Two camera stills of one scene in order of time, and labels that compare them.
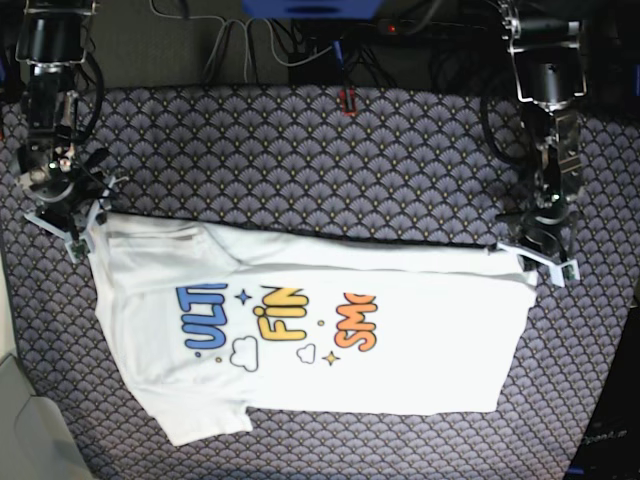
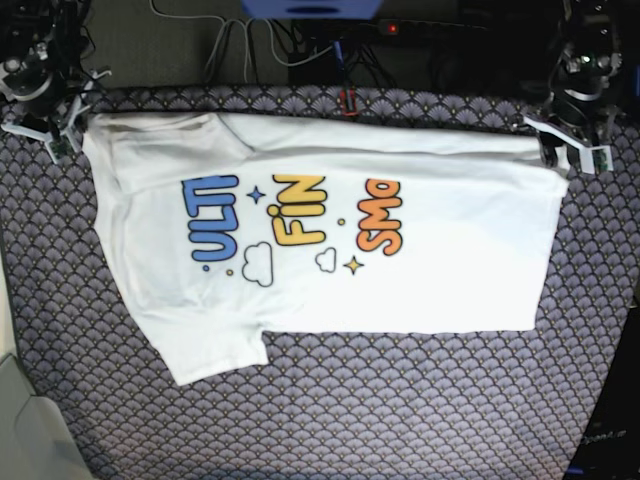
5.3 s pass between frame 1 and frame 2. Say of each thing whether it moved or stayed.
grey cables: stayed
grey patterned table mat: stayed
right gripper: moved
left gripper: moved
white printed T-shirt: moved
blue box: stayed
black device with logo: stayed
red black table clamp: stayed
